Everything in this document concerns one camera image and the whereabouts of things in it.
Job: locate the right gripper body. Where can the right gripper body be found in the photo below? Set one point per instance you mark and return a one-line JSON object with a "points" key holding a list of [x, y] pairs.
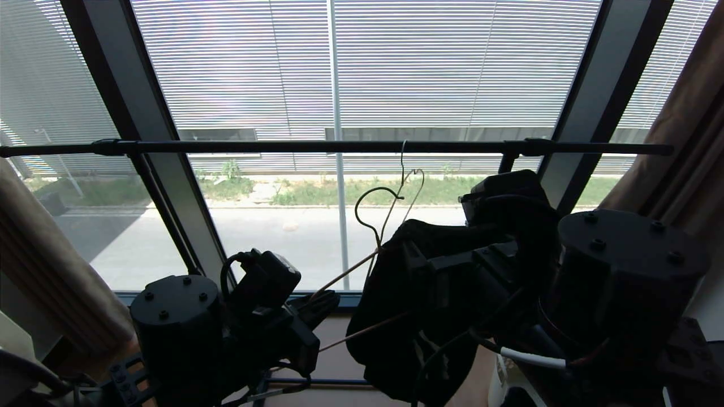
{"points": [[503, 265]]}

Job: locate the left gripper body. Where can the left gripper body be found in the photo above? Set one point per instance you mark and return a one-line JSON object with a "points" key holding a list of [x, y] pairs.
{"points": [[283, 339]]}

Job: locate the pink clothes hanger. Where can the pink clothes hanger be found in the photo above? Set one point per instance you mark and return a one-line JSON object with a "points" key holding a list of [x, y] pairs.
{"points": [[402, 164], [357, 213]]}

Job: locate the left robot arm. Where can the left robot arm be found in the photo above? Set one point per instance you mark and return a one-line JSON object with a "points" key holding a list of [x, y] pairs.
{"points": [[175, 333]]}

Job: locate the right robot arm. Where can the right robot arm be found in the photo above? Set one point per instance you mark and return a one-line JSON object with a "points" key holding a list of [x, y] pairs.
{"points": [[622, 271]]}

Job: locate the white laundry basket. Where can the white laundry basket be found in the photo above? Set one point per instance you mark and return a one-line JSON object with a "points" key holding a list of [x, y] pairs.
{"points": [[498, 384]]}

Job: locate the black clothes rack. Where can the black clothes rack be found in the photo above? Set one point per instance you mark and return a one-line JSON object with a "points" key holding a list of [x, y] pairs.
{"points": [[283, 147]]}

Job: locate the brown curtain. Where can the brown curtain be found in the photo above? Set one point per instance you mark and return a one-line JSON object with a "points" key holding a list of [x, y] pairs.
{"points": [[679, 124], [45, 271]]}

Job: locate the window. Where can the window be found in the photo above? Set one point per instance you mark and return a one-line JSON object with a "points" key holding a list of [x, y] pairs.
{"points": [[158, 141]]}

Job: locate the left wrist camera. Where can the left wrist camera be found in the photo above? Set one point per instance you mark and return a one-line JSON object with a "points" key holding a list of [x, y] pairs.
{"points": [[266, 282]]}

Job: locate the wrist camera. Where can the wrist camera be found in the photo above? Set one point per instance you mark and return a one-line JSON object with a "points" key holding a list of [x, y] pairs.
{"points": [[509, 189], [266, 282]]}

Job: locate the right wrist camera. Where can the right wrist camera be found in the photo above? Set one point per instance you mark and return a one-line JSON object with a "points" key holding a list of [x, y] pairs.
{"points": [[509, 189]]}

